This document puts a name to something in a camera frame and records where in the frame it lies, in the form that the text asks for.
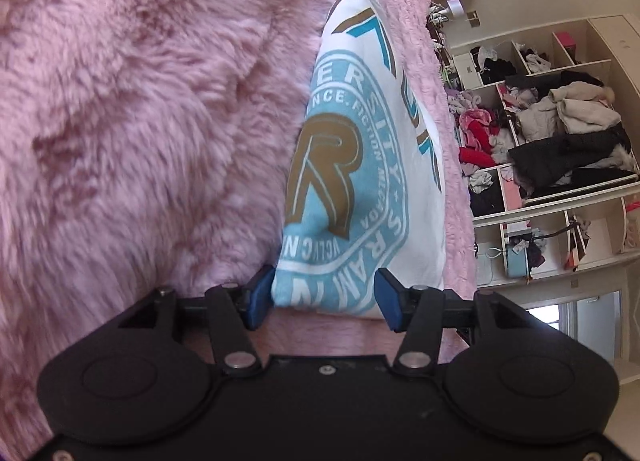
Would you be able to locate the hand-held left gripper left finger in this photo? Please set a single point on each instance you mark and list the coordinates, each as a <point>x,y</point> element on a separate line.
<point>259,298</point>

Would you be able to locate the white printed t-shirt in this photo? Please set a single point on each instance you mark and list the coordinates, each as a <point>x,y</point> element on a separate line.
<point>370,141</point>

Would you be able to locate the pink box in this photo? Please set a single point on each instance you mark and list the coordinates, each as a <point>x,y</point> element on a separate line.
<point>567,39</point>

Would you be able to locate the cream open wardrobe shelves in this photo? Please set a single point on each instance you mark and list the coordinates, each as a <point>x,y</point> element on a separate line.
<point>590,221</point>

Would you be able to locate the beige garment pile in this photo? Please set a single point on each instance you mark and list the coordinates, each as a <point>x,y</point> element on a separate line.
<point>570,108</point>

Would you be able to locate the red garment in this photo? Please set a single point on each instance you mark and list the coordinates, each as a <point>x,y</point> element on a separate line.
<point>475,156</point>

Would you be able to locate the white door frame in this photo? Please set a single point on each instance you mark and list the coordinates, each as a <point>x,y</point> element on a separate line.
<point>590,326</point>

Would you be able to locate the pink fluffy blanket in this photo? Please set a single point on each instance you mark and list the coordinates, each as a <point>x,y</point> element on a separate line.
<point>150,116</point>

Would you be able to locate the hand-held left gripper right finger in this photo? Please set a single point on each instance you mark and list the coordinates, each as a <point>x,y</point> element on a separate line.
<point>389,298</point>

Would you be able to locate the light blue box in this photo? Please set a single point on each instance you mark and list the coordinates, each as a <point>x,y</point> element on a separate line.
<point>517,261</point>

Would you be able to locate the black jacket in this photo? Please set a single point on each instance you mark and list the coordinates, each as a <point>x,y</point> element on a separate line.
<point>565,153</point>

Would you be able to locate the pink garment pile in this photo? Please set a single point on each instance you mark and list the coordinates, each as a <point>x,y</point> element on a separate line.
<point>475,126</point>

